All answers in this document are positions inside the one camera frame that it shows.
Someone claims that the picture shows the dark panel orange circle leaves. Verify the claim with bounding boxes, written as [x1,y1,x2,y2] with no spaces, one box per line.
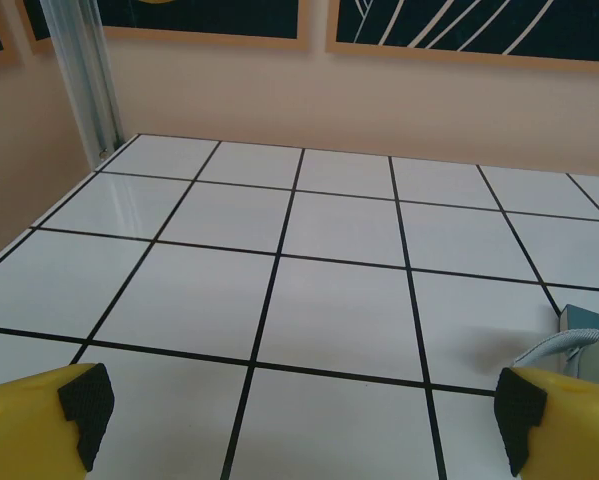
[326,0,599,76]

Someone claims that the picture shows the aluminium corner post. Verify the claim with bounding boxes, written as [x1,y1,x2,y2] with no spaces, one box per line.
[46,0,126,162]

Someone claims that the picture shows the teal book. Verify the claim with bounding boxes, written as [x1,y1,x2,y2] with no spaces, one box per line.
[557,303,599,337]

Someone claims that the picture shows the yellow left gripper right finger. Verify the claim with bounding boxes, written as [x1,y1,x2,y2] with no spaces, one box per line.
[493,367,599,480]

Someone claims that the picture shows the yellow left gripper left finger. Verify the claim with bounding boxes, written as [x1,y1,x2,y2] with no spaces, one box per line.
[0,363,116,480]

